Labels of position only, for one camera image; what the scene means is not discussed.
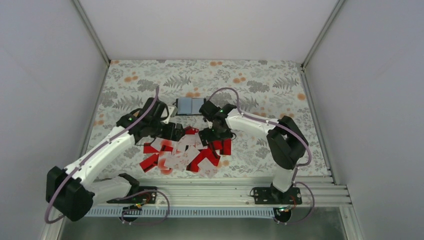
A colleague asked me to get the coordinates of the red card lower right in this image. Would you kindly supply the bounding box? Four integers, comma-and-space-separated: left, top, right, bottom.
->
186, 147, 221, 173

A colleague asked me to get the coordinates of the aluminium frame post right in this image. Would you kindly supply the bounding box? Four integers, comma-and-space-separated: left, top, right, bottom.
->
301, 0, 346, 69

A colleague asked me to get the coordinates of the red card centre right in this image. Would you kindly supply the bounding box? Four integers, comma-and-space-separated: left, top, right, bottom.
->
208, 140, 223, 151

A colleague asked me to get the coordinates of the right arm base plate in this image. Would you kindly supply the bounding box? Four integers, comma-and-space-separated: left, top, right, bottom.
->
249, 186, 303, 205

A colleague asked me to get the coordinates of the black card holder wallet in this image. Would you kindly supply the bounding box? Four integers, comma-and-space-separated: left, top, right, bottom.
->
175, 97, 206, 116

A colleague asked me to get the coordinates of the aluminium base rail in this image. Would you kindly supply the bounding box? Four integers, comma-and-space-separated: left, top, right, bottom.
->
54, 178, 352, 208

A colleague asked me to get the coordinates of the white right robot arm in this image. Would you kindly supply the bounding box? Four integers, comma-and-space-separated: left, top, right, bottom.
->
198, 101, 310, 204

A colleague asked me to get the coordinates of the floral patterned table mat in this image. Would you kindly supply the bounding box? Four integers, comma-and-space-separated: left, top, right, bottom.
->
88, 59, 329, 180

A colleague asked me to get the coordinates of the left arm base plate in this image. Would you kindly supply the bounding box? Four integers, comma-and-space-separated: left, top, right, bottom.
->
107, 186, 158, 205

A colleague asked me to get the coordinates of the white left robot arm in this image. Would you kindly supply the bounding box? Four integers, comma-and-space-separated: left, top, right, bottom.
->
44, 97, 184, 224

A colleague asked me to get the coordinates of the red card far right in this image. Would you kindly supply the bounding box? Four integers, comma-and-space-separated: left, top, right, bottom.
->
220, 138, 232, 156

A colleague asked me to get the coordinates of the white floral card centre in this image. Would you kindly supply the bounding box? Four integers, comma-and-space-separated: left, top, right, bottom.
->
173, 134, 195, 154

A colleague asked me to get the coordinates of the slotted cable duct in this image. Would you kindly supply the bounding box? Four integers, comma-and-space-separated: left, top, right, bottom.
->
82, 206, 282, 219

